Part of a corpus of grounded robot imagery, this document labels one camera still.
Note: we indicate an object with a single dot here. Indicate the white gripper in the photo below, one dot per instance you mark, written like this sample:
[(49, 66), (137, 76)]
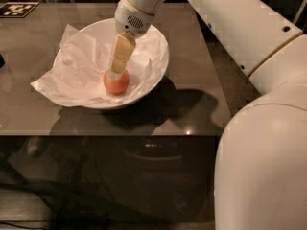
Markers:
[(130, 18)]

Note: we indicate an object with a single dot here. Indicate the red apple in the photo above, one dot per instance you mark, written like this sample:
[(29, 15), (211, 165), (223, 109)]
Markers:
[(116, 86)]

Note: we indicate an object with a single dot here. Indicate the white bowl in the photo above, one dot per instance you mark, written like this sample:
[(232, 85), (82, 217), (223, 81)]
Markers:
[(150, 58)]

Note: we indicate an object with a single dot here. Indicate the white tissue paper sheet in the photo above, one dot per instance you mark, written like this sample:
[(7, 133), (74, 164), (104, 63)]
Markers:
[(80, 77)]

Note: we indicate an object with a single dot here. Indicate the black white fiducial marker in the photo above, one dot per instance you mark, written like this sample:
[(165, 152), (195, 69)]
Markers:
[(17, 9)]

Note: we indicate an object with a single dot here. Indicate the dark object at left edge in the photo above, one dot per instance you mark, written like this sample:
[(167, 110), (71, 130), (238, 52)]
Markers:
[(2, 61)]

